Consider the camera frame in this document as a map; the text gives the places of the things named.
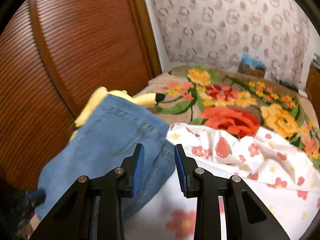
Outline wooden slatted wardrobe door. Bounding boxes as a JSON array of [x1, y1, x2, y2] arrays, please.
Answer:
[[1, 0, 162, 190]]

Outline yellow plush toy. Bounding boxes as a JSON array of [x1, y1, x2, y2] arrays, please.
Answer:
[[69, 87, 165, 142]]

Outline blue denim jeans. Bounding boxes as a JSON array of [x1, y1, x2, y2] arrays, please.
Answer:
[[35, 105, 175, 220]]

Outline cardboard box with blue cloth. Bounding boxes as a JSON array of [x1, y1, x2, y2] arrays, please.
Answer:
[[239, 53, 266, 78]]

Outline patterned lace curtain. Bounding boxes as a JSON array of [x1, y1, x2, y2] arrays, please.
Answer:
[[145, 0, 310, 88]]

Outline wooden sideboard cabinet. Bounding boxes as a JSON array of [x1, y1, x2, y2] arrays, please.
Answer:
[[305, 59, 320, 119]]

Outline floral brown bed blanket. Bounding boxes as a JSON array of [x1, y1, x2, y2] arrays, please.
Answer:
[[141, 65, 319, 168]]

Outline white floral strawberry quilt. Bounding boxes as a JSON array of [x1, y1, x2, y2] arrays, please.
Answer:
[[125, 123, 319, 239]]

